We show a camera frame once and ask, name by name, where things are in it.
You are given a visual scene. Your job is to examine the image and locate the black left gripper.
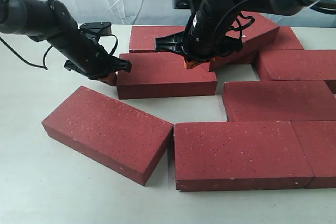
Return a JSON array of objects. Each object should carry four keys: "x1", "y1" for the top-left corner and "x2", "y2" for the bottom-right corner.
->
[{"x1": 56, "y1": 29, "x2": 131, "y2": 87}]

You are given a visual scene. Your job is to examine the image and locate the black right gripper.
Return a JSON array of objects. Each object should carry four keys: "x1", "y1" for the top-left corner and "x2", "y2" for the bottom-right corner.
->
[{"x1": 155, "y1": 1, "x2": 243, "y2": 69}]

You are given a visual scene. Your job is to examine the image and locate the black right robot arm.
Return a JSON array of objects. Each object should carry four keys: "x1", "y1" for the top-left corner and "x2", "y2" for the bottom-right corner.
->
[{"x1": 155, "y1": 0, "x2": 335, "y2": 69}]

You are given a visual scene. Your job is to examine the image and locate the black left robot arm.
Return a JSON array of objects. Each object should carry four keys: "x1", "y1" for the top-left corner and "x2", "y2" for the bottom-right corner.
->
[{"x1": 1, "y1": 0, "x2": 132, "y2": 86}]

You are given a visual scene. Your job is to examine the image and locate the front large red brick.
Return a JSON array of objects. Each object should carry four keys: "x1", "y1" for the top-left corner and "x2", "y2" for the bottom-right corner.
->
[{"x1": 174, "y1": 121, "x2": 314, "y2": 191}]

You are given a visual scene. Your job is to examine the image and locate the middle row red brick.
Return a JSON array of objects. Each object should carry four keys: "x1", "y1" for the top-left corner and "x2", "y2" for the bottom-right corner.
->
[{"x1": 223, "y1": 80, "x2": 335, "y2": 122}]

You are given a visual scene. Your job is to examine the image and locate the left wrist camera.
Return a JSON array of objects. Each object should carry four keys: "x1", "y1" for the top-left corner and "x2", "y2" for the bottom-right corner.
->
[{"x1": 79, "y1": 22, "x2": 112, "y2": 38}]

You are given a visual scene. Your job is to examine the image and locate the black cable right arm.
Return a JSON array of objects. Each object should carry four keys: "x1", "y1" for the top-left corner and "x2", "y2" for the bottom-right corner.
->
[{"x1": 214, "y1": 0, "x2": 336, "y2": 59}]

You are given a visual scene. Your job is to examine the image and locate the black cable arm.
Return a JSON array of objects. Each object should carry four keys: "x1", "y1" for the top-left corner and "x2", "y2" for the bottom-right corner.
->
[
  {"x1": 0, "y1": 0, "x2": 119, "y2": 71},
  {"x1": 214, "y1": 0, "x2": 336, "y2": 59}
]

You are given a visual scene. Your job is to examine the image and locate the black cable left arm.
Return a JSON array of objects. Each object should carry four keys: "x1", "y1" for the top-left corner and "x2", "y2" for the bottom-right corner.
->
[{"x1": 0, "y1": 0, "x2": 119, "y2": 71}]

